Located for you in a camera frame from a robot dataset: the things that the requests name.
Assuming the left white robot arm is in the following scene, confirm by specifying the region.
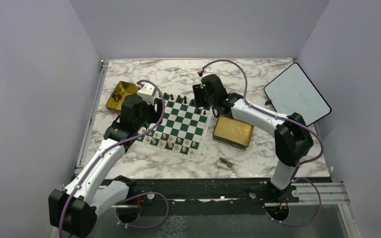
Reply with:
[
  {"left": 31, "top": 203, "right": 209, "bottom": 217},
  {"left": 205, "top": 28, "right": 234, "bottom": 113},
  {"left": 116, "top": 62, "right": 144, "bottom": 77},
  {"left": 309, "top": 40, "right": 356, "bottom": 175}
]
[{"left": 48, "top": 93, "right": 166, "bottom": 238}]

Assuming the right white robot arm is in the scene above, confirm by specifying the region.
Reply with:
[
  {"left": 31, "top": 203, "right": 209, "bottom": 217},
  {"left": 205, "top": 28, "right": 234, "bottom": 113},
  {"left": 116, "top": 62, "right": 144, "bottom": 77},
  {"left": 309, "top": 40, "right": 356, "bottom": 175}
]
[{"left": 192, "top": 72, "right": 314, "bottom": 202}]

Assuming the gold tin with dark pieces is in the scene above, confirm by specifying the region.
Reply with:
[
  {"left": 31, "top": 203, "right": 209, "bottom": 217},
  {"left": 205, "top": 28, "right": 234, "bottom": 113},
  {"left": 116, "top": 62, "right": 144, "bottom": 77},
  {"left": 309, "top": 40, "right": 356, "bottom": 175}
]
[{"left": 106, "top": 81, "right": 139, "bottom": 113}]

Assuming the light wooden chess pieces row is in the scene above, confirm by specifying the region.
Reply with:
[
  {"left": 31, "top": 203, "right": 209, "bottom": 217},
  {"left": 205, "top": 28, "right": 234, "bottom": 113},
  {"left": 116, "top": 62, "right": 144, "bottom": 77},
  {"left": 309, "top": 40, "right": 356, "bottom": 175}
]
[{"left": 136, "top": 127, "right": 202, "bottom": 157}]

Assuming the dark pawn cluster in tin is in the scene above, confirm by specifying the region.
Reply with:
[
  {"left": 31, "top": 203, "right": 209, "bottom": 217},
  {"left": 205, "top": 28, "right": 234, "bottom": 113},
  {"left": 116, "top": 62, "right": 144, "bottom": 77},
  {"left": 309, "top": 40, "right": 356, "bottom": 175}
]
[{"left": 112, "top": 93, "right": 123, "bottom": 102}]

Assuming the empty gold tin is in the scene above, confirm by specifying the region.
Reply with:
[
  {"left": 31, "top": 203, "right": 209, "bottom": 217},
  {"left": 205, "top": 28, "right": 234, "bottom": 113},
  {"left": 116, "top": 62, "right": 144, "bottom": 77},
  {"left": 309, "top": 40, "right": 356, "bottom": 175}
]
[{"left": 212, "top": 116, "right": 254, "bottom": 150}]

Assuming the green and white chessboard mat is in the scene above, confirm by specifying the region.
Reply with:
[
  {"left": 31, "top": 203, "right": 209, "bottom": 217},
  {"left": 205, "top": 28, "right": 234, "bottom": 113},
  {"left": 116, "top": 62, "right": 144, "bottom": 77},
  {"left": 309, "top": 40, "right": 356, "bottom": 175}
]
[{"left": 135, "top": 95, "right": 212, "bottom": 161}]

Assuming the small wooden piece on table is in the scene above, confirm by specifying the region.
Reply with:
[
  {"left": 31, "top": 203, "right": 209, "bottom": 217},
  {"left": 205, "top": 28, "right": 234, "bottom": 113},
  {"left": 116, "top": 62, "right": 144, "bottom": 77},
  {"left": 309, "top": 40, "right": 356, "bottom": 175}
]
[{"left": 218, "top": 157, "right": 233, "bottom": 169}]

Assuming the white tablet whiteboard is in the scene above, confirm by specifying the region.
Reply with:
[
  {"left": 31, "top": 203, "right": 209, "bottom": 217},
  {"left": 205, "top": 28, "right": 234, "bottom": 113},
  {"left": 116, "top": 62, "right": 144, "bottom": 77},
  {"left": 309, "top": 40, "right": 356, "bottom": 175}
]
[{"left": 264, "top": 62, "right": 332, "bottom": 126}]

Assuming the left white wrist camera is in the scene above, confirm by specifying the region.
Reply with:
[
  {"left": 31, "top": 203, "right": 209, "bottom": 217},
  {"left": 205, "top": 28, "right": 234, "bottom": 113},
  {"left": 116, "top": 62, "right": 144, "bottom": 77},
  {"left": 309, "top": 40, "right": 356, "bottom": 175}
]
[{"left": 137, "top": 83, "right": 156, "bottom": 105}]

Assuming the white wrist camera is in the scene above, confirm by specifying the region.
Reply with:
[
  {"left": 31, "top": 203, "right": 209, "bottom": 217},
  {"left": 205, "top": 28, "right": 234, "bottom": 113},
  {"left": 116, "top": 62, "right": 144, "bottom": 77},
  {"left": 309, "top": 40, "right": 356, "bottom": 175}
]
[
  {"left": 137, "top": 83, "right": 156, "bottom": 105},
  {"left": 197, "top": 66, "right": 214, "bottom": 77}
]

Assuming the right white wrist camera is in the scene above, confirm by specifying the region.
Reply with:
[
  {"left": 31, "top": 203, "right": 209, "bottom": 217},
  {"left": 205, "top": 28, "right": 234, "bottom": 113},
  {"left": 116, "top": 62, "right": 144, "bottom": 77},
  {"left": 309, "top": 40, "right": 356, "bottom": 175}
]
[{"left": 197, "top": 66, "right": 214, "bottom": 77}]

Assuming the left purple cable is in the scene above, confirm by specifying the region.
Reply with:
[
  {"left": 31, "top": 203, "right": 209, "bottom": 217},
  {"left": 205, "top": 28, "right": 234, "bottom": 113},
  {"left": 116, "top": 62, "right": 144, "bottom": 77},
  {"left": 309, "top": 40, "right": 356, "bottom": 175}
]
[{"left": 58, "top": 79, "right": 171, "bottom": 238}]

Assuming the purple cable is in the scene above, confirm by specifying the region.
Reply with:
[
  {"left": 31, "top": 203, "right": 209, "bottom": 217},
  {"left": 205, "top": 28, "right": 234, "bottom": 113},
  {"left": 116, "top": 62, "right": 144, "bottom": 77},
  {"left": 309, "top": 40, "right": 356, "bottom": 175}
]
[
  {"left": 200, "top": 59, "right": 324, "bottom": 228},
  {"left": 58, "top": 79, "right": 171, "bottom": 238}
]

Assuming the aluminium frame rail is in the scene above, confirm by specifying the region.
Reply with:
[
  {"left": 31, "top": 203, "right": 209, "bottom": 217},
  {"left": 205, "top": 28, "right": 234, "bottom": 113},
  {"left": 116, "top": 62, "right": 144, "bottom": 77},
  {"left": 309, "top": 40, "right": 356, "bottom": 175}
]
[{"left": 73, "top": 60, "right": 110, "bottom": 176}]

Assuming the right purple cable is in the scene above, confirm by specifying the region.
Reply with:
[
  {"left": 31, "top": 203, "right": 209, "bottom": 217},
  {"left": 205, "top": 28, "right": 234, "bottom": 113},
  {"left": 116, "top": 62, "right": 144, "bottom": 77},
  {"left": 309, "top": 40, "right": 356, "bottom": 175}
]
[{"left": 200, "top": 59, "right": 324, "bottom": 228}]

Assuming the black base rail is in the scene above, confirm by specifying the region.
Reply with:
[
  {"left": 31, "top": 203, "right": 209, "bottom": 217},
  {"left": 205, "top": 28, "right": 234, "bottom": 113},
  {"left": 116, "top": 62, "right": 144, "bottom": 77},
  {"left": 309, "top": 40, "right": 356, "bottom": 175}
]
[{"left": 100, "top": 177, "right": 316, "bottom": 218}]

